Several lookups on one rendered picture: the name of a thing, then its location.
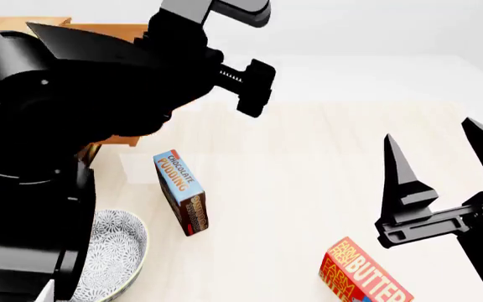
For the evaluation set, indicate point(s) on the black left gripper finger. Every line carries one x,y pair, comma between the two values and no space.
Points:
86,45
256,88

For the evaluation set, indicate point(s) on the red butter box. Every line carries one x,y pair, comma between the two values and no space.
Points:
361,275

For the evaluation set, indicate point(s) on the blue chocolate pudding box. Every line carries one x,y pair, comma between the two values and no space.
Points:
180,188

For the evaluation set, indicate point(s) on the patterned blue white bowl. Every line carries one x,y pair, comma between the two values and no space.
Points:
111,251

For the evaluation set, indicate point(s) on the grey gripper camera mount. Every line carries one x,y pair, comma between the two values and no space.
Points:
233,11

